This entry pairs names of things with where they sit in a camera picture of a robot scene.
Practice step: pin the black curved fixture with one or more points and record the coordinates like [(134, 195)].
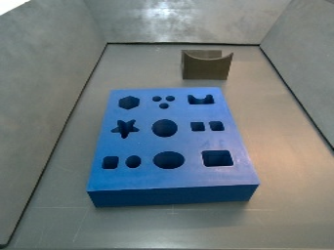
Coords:
[(207, 64)]

